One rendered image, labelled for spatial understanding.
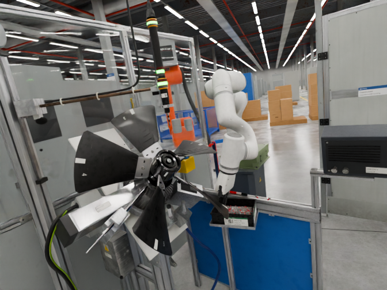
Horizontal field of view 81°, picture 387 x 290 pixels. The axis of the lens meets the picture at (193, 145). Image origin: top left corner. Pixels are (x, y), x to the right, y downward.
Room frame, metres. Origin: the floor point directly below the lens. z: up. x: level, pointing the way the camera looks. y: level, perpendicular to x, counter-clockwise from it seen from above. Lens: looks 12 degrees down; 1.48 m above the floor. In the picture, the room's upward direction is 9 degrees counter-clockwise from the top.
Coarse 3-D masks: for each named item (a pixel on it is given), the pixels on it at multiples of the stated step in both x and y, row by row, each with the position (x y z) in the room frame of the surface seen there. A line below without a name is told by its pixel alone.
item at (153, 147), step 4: (156, 144) 1.02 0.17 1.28; (148, 148) 1.02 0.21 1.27; (152, 148) 1.02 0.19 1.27; (160, 148) 1.01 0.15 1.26; (144, 152) 1.02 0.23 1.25; (148, 152) 1.01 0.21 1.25; (156, 152) 1.00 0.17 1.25; (144, 156) 1.01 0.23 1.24; (148, 156) 1.00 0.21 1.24; (152, 156) 1.00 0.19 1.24
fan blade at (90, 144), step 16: (80, 144) 0.81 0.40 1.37; (96, 144) 0.83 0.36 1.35; (112, 144) 0.86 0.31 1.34; (96, 160) 0.81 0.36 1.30; (112, 160) 0.84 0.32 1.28; (128, 160) 0.87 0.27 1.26; (80, 176) 0.77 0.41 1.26; (96, 176) 0.80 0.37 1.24; (112, 176) 0.84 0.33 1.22; (128, 176) 0.87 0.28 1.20; (80, 192) 0.76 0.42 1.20
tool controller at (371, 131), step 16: (336, 128) 0.94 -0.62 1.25; (352, 128) 0.90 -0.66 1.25; (368, 128) 0.86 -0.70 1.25; (384, 128) 0.83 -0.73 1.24; (336, 144) 0.88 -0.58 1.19; (352, 144) 0.85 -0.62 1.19; (368, 144) 0.82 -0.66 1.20; (384, 144) 0.79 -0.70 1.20; (336, 160) 0.90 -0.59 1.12; (352, 160) 0.86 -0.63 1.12; (368, 160) 0.83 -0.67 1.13; (384, 160) 0.80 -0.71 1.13; (368, 176) 0.85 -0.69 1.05; (384, 176) 0.82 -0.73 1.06
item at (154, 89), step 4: (152, 88) 1.03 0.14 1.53; (156, 88) 1.02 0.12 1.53; (152, 92) 1.02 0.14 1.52; (156, 92) 1.02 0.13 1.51; (156, 96) 1.02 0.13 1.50; (160, 96) 1.04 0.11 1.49; (160, 100) 1.02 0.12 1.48; (160, 104) 1.02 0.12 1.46; (172, 104) 1.02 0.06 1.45; (160, 108) 1.02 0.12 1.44
